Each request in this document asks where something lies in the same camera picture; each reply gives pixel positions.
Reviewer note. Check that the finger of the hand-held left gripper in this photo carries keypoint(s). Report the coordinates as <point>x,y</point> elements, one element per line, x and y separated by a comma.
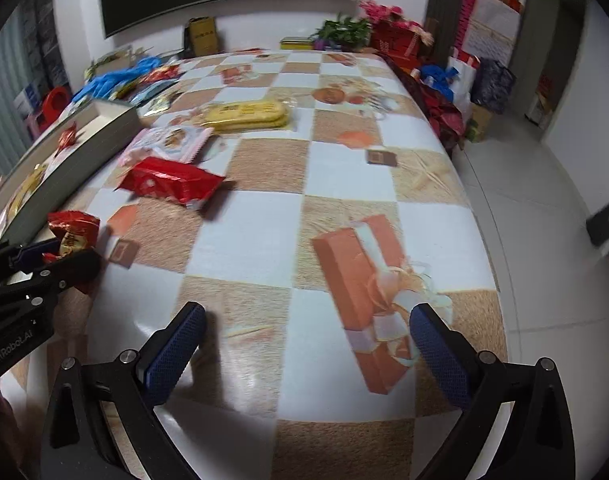
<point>72,267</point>
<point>32,253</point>

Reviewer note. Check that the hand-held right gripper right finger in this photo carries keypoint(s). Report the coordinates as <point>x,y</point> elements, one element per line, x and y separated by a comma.
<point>442,360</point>

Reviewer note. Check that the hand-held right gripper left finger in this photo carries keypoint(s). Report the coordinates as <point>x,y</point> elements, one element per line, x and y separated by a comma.
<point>174,355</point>

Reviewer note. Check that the red gold-print snack packet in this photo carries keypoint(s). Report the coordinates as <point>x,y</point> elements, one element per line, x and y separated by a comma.
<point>74,232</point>

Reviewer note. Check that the grey shallow cardboard tray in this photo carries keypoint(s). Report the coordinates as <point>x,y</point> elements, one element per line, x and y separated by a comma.
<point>74,167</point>

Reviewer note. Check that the plain red snack packet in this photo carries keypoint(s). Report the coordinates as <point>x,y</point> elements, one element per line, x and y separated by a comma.
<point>167,182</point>

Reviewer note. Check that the white pink-edged cookie packet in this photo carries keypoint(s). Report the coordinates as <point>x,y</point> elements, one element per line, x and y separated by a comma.
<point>167,141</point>

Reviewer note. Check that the yellow rice cracker packet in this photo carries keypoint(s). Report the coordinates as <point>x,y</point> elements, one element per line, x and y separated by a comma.
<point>244,116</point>

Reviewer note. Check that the pink plastic stool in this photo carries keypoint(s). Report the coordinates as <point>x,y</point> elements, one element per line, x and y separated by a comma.
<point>34,122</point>

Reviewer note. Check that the checkered printed tablecloth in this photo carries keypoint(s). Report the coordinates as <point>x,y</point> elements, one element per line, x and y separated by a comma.
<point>254,230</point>

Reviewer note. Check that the red plastic chair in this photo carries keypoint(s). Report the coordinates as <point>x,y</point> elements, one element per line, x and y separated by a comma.
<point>54,102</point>

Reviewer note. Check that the white blue carton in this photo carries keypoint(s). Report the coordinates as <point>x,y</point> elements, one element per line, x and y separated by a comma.
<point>24,97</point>

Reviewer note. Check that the blue nitrile gloves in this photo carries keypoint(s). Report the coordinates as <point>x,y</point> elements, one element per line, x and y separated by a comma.
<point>109,82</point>

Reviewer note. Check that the light blue snack packet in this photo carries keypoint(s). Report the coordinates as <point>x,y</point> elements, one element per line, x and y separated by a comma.
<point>149,92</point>

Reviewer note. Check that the red white-print snack packet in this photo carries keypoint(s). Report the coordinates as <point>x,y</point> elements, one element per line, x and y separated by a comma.
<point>162,75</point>

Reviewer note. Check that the black box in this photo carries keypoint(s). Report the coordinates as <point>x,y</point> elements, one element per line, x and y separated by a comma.
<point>604,222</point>

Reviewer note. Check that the dark display cabinet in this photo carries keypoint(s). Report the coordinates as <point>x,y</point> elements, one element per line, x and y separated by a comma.
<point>44,35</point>

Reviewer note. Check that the brown green carton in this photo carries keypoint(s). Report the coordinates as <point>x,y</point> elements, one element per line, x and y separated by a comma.
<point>479,120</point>

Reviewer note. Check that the dark red patterned cloth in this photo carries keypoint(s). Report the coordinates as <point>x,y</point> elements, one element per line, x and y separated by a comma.
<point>439,110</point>

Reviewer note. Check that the black yellow paper bag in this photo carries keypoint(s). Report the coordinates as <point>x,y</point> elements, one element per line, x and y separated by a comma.
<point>204,37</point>

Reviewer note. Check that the dark patterned shopping bag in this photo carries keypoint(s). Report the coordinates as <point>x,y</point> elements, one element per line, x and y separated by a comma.
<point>494,85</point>

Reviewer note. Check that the white paper bag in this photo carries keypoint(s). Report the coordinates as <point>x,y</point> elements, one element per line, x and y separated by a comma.
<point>464,80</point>

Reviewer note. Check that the blue plastic bag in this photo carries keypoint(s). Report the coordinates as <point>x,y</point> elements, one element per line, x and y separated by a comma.
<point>437,77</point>

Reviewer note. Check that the red white carton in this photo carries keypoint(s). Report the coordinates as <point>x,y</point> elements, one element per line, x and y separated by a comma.
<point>542,95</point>

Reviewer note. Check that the yellow green tin box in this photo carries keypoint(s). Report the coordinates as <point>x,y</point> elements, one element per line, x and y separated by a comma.
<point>297,43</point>

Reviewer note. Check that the red gift box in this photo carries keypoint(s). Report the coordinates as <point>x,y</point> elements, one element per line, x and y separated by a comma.
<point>394,42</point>

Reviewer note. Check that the green potted plant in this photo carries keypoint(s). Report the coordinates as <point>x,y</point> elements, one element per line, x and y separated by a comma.
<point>342,32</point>

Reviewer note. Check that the pink artificial flowers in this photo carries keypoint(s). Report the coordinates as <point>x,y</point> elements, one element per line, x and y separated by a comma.
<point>379,10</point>

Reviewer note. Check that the dark grey ribbed panel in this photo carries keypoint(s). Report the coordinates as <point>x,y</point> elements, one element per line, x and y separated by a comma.
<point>442,0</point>

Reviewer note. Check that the wall calendar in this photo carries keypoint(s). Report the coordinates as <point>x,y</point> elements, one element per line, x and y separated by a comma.
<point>492,25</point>

